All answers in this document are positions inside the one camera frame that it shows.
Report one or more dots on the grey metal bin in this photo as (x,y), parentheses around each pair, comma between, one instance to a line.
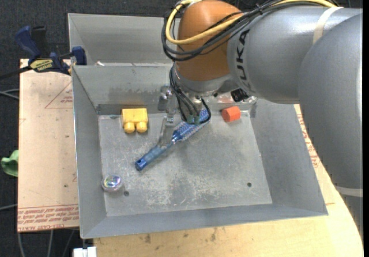
(201,186)

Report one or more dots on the blue brush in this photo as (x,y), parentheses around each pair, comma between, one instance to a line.
(152,156)

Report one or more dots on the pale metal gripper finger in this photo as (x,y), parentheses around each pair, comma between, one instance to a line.
(170,126)
(162,136)

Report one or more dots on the yellow toy block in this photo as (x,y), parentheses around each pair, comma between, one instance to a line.
(135,120)

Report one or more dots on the orange block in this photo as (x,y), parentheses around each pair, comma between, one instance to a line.
(230,114)

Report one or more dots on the brown cardboard board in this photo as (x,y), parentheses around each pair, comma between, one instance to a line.
(46,146)

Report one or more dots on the black cylinder on white bracket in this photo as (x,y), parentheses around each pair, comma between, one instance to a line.
(238,95)

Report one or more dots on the clear glass ball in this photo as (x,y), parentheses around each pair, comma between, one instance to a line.
(112,183)

